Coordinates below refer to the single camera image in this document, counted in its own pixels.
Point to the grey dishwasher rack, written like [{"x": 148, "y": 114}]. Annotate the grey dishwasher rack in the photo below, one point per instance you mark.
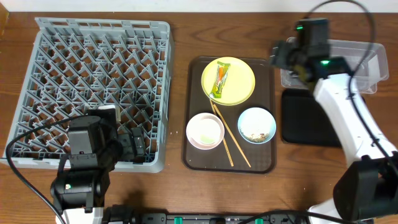
[{"x": 82, "y": 64}]

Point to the yellow round plate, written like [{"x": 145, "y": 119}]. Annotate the yellow round plate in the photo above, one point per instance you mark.
[{"x": 240, "y": 83}]

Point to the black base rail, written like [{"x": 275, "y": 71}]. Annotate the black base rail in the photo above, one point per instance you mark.
[{"x": 199, "y": 218}]

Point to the white cup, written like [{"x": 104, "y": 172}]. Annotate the white cup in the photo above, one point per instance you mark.
[{"x": 112, "y": 107}]

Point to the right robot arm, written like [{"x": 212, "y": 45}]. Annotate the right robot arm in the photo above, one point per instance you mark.
[{"x": 368, "y": 188}]

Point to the green orange snack wrapper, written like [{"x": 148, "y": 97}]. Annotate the green orange snack wrapper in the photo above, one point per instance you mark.
[{"x": 220, "y": 80}]

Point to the pink white bowl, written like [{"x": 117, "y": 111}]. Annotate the pink white bowl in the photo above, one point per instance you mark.
[{"x": 205, "y": 131}]

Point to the black waste tray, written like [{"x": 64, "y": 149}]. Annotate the black waste tray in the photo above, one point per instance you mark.
[{"x": 303, "y": 121}]

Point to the light blue bowl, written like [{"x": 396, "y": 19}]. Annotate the light blue bowl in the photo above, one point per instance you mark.
[{"x": 257, "y": 125}]

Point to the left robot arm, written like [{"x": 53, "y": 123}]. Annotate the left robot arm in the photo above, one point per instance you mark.
[{"x": 82, "y": 180}]

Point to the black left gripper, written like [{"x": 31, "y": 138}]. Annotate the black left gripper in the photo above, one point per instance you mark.
[{"x": 137, "y": 144}]

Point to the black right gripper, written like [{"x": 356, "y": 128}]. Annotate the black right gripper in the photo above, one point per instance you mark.
[{"x": 278, "y": 55}]

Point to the dark brown serving tray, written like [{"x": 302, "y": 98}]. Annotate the dark brown serving tray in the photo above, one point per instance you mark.
[{"x": 260, "y": 158}]

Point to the wooden chopstick left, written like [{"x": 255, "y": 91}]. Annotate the wooden chopstick left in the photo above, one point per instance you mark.
[{"x": 224, "y": 141}]

